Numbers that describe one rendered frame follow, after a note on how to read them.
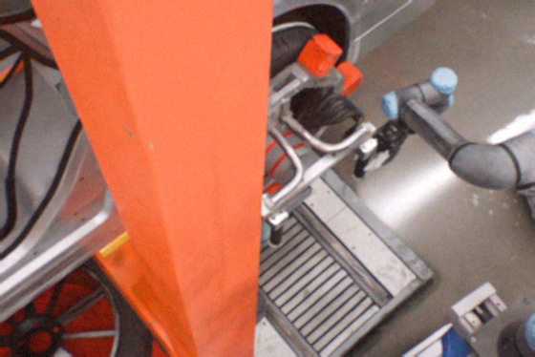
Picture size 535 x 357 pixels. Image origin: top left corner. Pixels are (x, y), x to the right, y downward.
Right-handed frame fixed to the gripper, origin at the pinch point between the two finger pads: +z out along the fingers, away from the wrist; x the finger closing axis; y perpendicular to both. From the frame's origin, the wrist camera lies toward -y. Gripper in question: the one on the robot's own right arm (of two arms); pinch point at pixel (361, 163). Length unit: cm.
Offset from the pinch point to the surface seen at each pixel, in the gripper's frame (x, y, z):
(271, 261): -13, -77, 21
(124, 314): -19, -33, 79
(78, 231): -33, 8, 77
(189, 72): 21, 142, 70
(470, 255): 35, -83, -42
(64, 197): -34, 27, 75
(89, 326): -31, -56, 89
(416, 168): -6, -83, -54
